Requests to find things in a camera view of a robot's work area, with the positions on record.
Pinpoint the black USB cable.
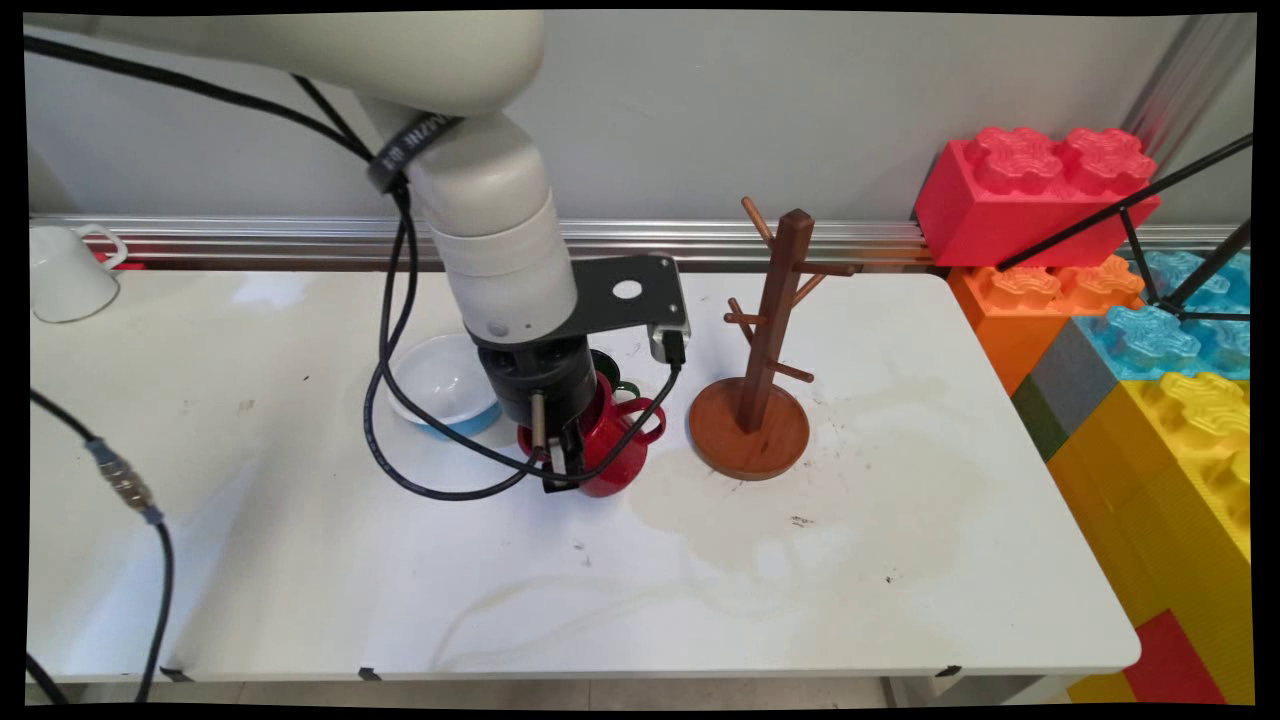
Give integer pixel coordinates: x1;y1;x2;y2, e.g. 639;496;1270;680
25;35;689;481

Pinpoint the big orange toy block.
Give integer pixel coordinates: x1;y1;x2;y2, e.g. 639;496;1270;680
947;255;1146;396

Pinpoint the big red toy block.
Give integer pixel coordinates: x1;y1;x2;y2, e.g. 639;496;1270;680
913;125;1163;269

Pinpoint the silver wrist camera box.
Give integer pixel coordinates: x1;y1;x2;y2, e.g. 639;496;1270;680
650;320;691;367

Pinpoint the black strap with white print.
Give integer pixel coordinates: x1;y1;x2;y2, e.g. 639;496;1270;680
365;112;463;196

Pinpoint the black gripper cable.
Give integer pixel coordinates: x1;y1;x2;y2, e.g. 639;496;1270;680
25;35;551;501

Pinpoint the thick cable with metal connector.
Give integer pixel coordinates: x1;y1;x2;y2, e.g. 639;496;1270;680
28;388;176;703

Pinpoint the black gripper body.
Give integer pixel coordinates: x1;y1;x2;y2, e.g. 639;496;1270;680
478;335;599;431

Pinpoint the big light blue toy block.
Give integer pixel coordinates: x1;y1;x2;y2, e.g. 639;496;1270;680
1072;248;1253;381

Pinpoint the big yellow toy block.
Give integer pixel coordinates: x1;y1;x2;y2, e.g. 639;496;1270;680
1045;372;1256;706

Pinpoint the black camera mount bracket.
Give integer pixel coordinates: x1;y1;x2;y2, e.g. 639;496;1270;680
560;255;691;341

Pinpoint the brown wooden mug tree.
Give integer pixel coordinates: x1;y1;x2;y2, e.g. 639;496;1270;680
688;197;859;482

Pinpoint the big grey toy block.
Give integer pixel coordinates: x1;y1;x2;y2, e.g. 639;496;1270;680
1028;318;1119;436

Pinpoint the aluminium rail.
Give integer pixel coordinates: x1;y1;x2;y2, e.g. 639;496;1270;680
30;213;1251;273

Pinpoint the white bowl with blue base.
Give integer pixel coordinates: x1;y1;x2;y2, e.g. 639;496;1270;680
387;333;504;441

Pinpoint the black tripod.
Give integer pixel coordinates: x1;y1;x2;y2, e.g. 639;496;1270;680
995;132;1256;323

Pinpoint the white mug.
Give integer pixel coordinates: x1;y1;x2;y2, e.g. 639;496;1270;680
30;222;129;323

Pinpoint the red mug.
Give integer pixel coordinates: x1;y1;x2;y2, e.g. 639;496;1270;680
517;372;667;499

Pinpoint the big green toy block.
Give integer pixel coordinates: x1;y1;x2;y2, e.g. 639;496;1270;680
1010;375;1069;463

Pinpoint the flat red toy block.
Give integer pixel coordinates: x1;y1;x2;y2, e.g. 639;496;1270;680
1122;608;1229;706

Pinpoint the dark green mug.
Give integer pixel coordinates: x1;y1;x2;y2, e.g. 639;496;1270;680
590;348;641;401

